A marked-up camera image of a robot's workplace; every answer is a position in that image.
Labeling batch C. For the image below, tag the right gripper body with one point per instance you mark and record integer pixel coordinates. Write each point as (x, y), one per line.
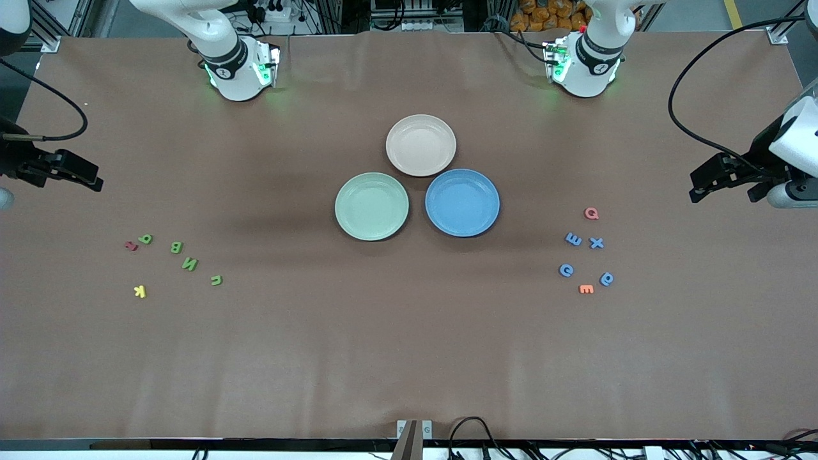
(14, 165)

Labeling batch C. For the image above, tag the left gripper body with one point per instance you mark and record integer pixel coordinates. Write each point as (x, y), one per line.
(762, 160)

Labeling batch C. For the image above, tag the green foam letter N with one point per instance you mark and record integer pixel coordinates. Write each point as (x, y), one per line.
(190, 264)

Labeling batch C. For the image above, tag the blue foam letter P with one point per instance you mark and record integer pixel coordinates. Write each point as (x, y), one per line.
(606, 278)

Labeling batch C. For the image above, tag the blue foam letter E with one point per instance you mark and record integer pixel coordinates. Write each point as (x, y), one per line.
(573, 239)

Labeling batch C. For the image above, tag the blue foam letter C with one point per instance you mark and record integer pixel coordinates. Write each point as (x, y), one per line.
(566, 270)

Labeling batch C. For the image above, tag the red foam letter Q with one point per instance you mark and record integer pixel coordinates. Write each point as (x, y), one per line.
(592, 213)

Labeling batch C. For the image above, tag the yellow foam letter K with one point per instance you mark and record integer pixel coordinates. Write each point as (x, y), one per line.
(140, 291)

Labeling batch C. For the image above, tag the blue foam letter X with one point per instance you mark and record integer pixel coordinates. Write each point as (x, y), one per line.
(596, 243)

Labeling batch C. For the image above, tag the orange bags pile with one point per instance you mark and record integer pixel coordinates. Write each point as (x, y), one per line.
(543, 16)

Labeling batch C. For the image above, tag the blue round plate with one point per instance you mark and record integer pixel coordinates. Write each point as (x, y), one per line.
(460, 220)

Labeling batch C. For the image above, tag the white power strip with plugs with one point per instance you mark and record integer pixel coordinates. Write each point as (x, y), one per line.
(281, 13)

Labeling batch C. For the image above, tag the black table edge strip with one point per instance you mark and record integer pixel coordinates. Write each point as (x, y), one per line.
(192, 444)

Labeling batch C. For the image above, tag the beige round plate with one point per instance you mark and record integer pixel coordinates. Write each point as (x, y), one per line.
(422, 145)

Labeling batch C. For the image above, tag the green round plate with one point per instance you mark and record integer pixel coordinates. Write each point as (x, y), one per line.
(377, 220)

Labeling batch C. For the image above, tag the long white socket strip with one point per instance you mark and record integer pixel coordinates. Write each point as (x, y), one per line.
(434, 25)

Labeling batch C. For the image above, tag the brown table cover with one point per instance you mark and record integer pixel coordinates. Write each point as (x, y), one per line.
(409, 332)

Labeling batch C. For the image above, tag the aluminium frame rail with bracket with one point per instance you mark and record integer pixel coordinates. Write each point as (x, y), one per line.
(51, 45)
(778, 36)

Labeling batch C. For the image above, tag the small metal clamp bracket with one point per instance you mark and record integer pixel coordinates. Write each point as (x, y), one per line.
(427, 429)

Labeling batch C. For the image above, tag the brown upright post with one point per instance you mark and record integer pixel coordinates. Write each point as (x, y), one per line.
(408, 444)

